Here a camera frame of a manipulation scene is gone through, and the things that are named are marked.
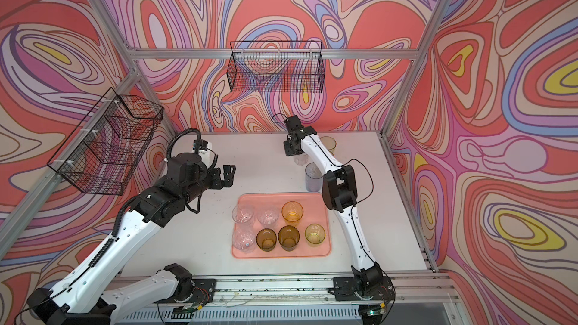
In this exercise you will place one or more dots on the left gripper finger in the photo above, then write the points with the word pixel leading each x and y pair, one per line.
pixel 220 184
pixel 229 172

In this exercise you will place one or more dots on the black wire basket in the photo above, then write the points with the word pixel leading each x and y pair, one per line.
pixel 276 66
pixel 110 148

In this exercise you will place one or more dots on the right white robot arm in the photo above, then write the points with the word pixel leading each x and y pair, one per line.
pixel 340 195

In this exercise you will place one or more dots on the amber glass row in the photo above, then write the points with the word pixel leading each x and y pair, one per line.
pixel 292 213

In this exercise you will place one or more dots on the blue tinted glass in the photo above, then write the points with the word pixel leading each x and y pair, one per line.
pixel 314 178

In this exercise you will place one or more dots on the clear glass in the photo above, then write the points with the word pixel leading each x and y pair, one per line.
pixel 268 217
pixel 243 239
pixel 302 159
pixel 243 215

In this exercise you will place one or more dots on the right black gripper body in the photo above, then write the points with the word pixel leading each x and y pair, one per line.
pixel 291 149

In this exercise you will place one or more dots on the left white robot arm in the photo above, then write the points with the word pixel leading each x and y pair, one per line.
pixel 82 297

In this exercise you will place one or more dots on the brown glass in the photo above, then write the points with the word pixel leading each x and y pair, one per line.
pixel 266 239

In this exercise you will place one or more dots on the light green glass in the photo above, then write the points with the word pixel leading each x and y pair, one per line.
pixel 315 235

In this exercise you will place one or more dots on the yellow glass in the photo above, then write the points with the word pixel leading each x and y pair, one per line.
pixel 330 143

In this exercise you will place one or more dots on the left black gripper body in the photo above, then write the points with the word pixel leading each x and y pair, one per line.
pixel 193 192

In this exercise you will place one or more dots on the olive glass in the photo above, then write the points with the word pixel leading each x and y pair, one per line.
pixel 288 237

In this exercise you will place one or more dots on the back black wire basket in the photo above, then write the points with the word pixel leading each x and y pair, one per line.
pixel 276 66

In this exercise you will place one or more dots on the pink plastic tray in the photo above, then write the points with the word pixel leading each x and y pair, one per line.
pixel 315 212

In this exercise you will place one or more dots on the left black wire basket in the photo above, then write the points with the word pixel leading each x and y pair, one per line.
pixel 110 148

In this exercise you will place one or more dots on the aluminium front rail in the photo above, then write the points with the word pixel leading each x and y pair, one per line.
pixel 404 298

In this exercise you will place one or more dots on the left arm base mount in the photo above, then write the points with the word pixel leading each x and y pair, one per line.
pixel 198 291

